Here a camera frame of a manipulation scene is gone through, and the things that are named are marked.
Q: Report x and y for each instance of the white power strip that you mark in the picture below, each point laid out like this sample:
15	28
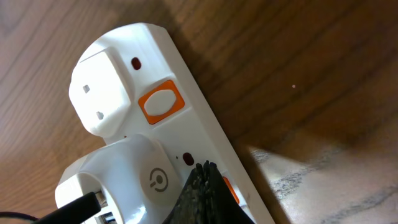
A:
133	80

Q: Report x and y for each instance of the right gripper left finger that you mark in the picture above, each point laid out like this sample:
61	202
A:
191	203

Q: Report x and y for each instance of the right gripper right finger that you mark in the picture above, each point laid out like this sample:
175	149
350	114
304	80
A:
220	205

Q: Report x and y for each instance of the white USB wall charger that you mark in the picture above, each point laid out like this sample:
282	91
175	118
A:
134	175

